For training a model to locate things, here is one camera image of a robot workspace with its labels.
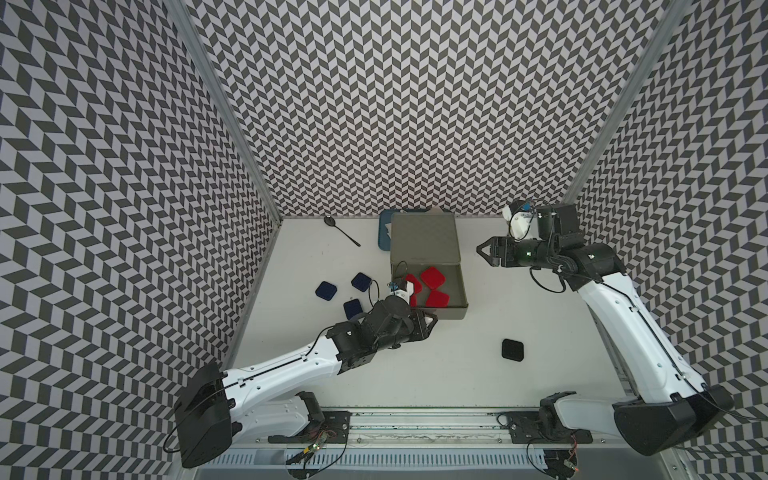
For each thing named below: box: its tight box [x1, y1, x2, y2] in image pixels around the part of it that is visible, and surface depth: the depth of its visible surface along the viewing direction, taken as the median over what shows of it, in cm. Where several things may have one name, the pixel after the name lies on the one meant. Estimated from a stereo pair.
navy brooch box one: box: [315, 281, 338, 301], surface depth 98 cm
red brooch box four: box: [405, 273, 423, 294], surface depth 85 cm
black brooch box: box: [502, 338, 524, 362], surface depth 88 cm
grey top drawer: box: [391, 263, 469, 320], surface depth 81 cm
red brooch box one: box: [420, 266, 446, 290], surface depth 84 cm
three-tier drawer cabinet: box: [390, 212, 463, 281], surface depth 86 cm
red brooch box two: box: [425, 289, 450, 308], surface depth 81 cm
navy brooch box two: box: [350, 272, 372, 292], surface depth 103 cm
